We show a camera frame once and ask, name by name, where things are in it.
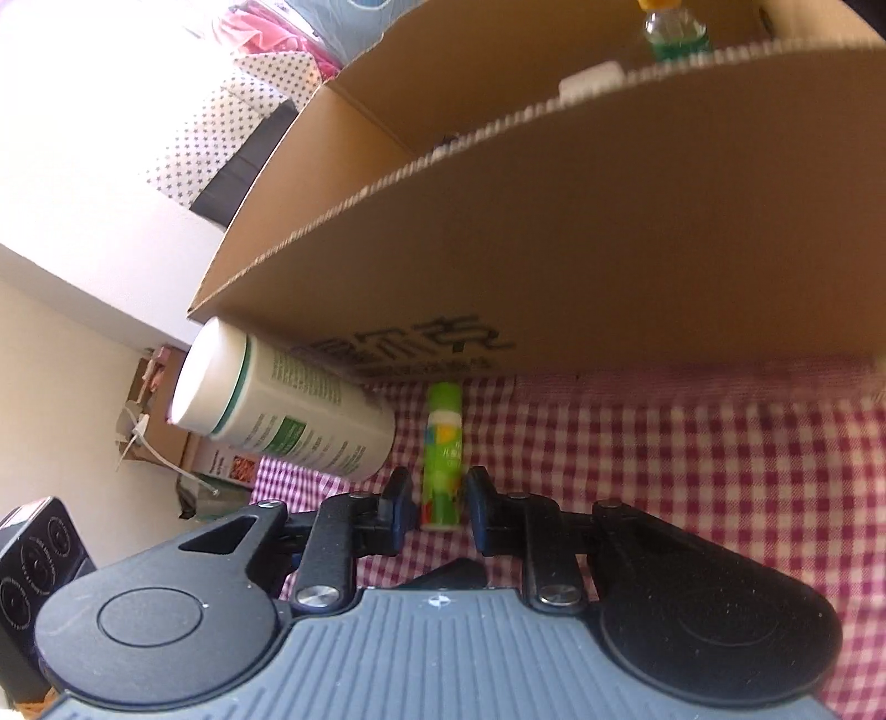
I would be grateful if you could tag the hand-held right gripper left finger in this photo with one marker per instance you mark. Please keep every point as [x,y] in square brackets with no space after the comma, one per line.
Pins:
[398,516]

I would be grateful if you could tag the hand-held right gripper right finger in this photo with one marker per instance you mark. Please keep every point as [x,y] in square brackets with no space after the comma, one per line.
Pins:
[479,516]

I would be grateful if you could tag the green printed tube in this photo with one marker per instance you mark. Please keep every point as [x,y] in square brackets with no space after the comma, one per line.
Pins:
[441,450]

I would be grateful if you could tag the cardboard box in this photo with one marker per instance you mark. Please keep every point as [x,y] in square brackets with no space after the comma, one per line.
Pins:
[554,242]

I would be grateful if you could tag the white charger plug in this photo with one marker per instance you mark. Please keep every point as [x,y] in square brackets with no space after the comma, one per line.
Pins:
[588,79]

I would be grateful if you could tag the green glass dropper bottle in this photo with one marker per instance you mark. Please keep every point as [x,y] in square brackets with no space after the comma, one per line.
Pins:
[675,34]

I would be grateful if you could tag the white pill bottle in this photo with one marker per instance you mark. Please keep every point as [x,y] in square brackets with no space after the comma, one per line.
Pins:
[304,415]

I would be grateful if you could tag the printed cardboard carton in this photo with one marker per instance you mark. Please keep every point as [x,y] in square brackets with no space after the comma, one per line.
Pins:
[228,465]

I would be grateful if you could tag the pink checkered tablecloth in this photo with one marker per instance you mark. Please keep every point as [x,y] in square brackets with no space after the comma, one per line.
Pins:
[657,450]

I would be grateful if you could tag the brown cardboard carton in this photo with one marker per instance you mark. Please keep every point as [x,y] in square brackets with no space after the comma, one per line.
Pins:
[163,388]

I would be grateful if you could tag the star dotted white cloth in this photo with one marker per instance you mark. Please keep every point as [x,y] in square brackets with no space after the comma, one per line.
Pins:
[221,118]

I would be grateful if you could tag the pink hanging garment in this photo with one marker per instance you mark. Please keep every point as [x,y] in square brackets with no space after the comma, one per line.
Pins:
[277,31]

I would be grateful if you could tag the blue printed bedsheet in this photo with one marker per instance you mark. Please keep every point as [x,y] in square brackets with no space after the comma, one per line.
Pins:
[346,17]

